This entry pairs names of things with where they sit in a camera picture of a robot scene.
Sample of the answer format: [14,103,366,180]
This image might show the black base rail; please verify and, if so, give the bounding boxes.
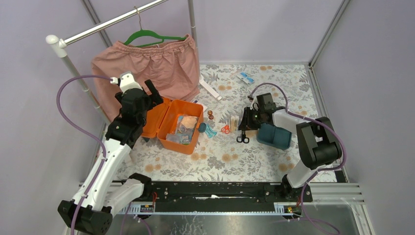
[121,181,313,216]

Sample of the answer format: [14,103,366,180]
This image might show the blue cotton swab pack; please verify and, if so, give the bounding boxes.
[175,115,196,135]

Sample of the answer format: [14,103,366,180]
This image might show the small orange scissors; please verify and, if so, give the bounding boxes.
[221,125,231,134]

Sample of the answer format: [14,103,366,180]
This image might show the black handled scissors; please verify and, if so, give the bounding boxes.
[236,130,250,144]

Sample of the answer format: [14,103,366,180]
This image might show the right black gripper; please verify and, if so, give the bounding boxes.
[238,107,265,131]

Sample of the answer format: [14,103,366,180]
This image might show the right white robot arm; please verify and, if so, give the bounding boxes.
[236,93,343,202]

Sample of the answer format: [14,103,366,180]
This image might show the white rectangular box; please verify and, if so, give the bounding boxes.
[199,75,222,101]

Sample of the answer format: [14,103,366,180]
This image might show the floral table mat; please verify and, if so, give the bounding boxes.
[115,65,318,182]

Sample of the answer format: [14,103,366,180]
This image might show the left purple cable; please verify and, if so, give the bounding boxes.
[56,75,119,235]

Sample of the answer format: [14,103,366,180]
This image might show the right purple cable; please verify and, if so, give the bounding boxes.
[248,82,347,234]

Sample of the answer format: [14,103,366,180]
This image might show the gauze pad packet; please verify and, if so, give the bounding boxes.
[166,133,192,145]

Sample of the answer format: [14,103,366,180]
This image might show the silver clothes rack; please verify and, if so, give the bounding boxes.
[46,0,197,124]

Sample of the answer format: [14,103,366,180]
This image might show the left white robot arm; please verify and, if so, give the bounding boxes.
[56,71,163,235]

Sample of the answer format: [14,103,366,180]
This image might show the bagged latex gloves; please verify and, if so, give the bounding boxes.
[180,116,198,130]

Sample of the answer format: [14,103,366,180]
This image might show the pink fabric shorts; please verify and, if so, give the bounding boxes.
[91,34,200,101]

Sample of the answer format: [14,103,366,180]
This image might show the orange plastic medicine box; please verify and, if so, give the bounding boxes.
[141,97,204,155]

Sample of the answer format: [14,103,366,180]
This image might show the white blue medicine sachet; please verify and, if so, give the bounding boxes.
[192,100,207,112]

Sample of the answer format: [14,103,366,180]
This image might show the alcohol wipes bag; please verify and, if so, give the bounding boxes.
[231,70,254,86]

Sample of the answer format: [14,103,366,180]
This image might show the green clothes hanger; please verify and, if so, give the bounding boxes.
[123,6,187,48]

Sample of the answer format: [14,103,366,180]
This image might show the purple cable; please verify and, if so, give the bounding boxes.
[56,75,119,235]
[248,82,347,234]

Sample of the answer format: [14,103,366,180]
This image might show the teal divided tray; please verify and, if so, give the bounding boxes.
[256,123,292,150]

